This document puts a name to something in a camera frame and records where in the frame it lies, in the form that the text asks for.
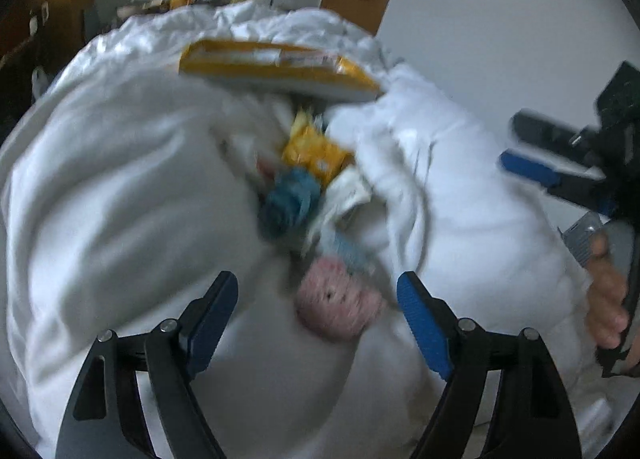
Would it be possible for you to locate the yellow taped white box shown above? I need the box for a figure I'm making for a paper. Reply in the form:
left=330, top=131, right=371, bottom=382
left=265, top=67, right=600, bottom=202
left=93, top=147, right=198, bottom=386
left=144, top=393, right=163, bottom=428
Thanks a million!
left=179, top=39, right=384, bottom=103

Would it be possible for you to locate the white duvet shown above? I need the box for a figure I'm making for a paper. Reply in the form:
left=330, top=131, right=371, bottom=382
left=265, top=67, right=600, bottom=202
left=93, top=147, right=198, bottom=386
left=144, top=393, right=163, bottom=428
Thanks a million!
left=1, top=2, right=615, bottom=458

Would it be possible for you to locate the blue cloth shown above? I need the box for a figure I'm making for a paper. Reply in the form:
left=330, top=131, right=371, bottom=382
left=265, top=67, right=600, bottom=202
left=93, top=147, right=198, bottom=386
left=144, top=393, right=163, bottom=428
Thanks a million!
left=258, top=167, right=322, bottom=239

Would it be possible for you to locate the wooden wardrobe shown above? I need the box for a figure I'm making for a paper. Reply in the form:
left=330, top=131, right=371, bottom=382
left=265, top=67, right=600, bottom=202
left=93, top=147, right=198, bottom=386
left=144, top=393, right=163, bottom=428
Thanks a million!
left=1, top=0, right=94, bottom=66

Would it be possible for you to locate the orange snack packet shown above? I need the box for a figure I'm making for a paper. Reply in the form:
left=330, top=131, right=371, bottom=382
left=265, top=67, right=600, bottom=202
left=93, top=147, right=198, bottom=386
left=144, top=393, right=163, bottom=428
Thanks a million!
left=281, top=126, right=354, bottom=188

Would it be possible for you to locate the pink knitted toy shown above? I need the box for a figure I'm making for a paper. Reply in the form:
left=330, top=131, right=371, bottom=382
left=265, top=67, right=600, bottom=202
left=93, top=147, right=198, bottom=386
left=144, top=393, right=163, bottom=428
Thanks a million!
left=294, top=257, right=387, bottom=341

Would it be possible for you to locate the cluttered side table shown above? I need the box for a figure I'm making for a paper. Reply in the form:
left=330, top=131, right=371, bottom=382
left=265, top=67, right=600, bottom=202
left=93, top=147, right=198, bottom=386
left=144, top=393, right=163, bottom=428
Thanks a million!
left=115, top=0, right=247, bottom=22

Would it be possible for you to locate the person's right hand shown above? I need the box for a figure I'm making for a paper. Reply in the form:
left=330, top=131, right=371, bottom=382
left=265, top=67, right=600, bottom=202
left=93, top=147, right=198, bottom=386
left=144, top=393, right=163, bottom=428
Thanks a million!
left=586, top=231, right=629, bottom=349

